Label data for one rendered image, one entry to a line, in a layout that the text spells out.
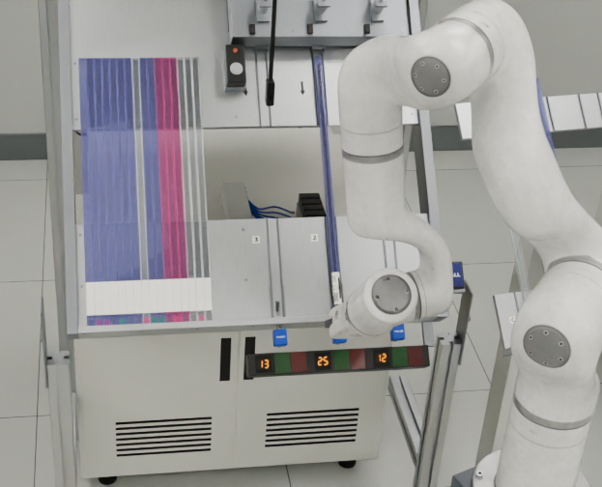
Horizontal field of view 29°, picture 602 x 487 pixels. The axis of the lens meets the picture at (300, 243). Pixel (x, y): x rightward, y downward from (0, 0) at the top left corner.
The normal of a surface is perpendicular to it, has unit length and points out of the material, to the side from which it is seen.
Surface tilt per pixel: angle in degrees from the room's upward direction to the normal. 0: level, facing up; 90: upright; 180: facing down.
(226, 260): 44
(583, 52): 90
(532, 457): 90
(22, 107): 90
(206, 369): 90
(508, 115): 36
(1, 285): 0
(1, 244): 0
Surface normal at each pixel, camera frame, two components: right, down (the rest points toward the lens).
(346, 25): 0.15, -0.22
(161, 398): 0.16, 0.54
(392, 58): -0.98, 0.05
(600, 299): 0.56, -0.48
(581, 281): 0.18, -0.79
